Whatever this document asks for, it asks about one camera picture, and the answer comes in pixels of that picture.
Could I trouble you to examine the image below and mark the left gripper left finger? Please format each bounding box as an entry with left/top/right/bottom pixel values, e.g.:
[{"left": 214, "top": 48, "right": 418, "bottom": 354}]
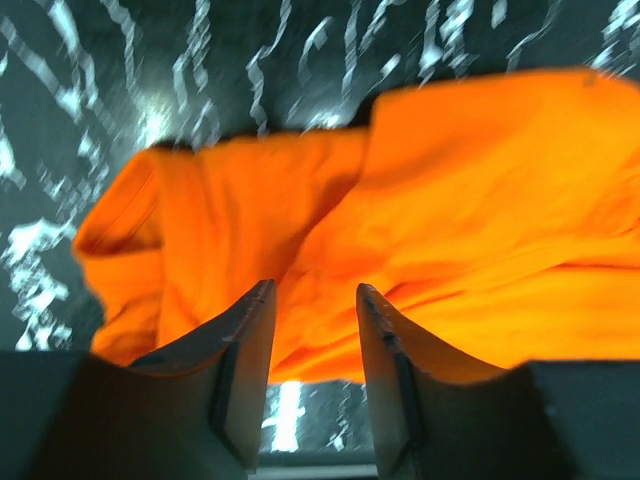
[{"left": 1, "top": 280, "right": 276, "bottom": 479}]

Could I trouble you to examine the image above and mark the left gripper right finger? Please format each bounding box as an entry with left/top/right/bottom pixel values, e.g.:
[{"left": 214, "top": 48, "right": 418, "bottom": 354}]
[{"left": 356, "top": 284, "right": 639, "bottom": 479}]

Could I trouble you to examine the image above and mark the orange t shirt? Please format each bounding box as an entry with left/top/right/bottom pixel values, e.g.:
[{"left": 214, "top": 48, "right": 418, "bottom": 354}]
[{"left": 73, "top": 69, "right": 639, "bottom": 383}]

